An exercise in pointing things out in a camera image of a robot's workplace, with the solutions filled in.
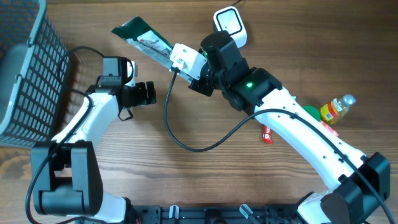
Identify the yellow oil bottle silver cap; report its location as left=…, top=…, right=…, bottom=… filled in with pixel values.
left=320, top=94, right=356, bottom=124

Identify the black left camera cable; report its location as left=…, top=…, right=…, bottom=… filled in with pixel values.
left=24, top=46, right=106, bottom=224

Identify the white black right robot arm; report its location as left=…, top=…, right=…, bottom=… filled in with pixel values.
left=178, top=31, right=391, bottom=223

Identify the grey plastic mesh basket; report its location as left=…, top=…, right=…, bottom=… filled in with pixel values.
left=1, top=0, right=70, bottom=148

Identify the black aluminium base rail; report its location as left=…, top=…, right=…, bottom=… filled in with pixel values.
left=134, top=204, right=304, bottom=224

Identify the red white juice carton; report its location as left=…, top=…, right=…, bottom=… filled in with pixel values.
left=320, top=120, right=339, bottom=137

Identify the green 3M sponge package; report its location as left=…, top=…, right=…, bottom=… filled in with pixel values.
left=111, top=16, right=199, bottom=83

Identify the white barcode scanner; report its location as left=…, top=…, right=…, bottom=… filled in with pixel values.
left=213, top=6, right=248, bottom=48

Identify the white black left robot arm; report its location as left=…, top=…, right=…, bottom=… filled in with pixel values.
left=25, top=81, right=156, bottom=223

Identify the red Nescafe coffee stick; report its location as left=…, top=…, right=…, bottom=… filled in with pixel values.
left=262, top=125, right=273, bottom=144

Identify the green lid round container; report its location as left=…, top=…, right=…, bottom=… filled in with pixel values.
left=303, top=105, right=321, bottom=121

